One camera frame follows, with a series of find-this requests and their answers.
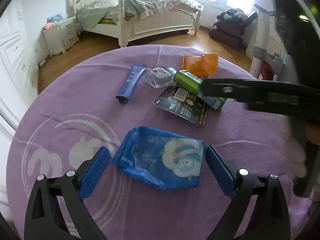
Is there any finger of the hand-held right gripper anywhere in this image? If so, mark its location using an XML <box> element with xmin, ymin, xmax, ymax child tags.
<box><xmin>201</xmin><ymin>78</ymin><xmax>300</xmax><ymax>117</ymax></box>

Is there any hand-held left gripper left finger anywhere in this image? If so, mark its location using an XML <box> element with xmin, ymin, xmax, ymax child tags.
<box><xmin>24</xmin><ymin>147</ymin><xmax>110</xmax><ymax>240</ymax></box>

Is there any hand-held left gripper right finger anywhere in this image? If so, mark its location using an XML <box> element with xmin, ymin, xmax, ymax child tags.
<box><xmin>204</xmin><ymin>145</ymin><xmax>292</xmax><ymax>240</ymax></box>

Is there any blue wet wipe packet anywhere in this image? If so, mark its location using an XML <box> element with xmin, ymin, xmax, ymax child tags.
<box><xmin>111</xmin><ymin>126</ymin><xmax>205</xmax><ymax>190</ymax></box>

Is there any green cardboard box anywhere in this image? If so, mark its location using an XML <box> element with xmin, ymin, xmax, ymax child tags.
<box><xmin>173</xmin><ymin>69</ymin><xmax>227</xmax><ymax>111</ymax></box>

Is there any orange plastic wrapper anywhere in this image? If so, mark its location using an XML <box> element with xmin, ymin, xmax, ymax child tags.
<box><xmin>182</xmin><ymin>53</ymin><xmax>220</xmax><ymax>77</ymax></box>

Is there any dark red armchair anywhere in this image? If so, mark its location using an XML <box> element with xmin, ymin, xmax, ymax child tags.
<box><xmin>209</xmin><ymin>11</ymin><xmax>258</xmax><ymax>52</ymax></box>

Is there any black flat packet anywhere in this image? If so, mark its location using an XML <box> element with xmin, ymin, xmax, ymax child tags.
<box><xmin>153</xmin><ymin>86</ymin><xmax>208</xmax><ymax>127</ymax></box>

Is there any pile of clothes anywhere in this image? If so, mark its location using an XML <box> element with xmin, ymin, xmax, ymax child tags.
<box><xmin>216</xmin><ymin>8</ymin><xmax>248</xmax><ymax>22</ymax></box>

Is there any clear plastic blister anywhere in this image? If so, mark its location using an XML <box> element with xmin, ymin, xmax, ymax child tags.
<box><xmin>145</xmin><ymin>66</ymin><xmax>178</xmax><ymax>88</ymax></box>

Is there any blue squeeze tube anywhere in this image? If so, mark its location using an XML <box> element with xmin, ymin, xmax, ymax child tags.
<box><xmin>115</xmin><ymin>64</ymin><xmax>147</xmax><ymax>105</ymax></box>

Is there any white wooden bed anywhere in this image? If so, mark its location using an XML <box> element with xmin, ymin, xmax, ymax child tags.
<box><xmin>72</xmin><ymin>0</ymin><xmax>204</xmax><ymax>48</ymax></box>

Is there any floral quilt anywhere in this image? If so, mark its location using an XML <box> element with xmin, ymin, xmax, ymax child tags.
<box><xmin>77</xmin><ymin>0</ymin><xmax>203</xmax><ymax>29</ymax></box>

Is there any white nightstand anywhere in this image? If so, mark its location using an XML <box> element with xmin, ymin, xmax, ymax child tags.
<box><xmin>41</xmin><ymin>17</ymin><xmax>80</xmax><ymax>57</ymax></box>

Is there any white wardrobe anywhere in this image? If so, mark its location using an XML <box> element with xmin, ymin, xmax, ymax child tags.
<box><xmin>0</xmin><ymin>0</ymin><xmax>40</xmax><ymax>205</ymax></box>

